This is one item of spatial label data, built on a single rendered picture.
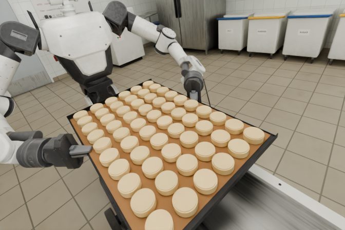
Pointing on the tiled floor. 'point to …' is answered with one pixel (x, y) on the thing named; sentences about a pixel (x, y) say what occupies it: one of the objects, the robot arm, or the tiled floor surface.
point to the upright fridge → (191, 5)
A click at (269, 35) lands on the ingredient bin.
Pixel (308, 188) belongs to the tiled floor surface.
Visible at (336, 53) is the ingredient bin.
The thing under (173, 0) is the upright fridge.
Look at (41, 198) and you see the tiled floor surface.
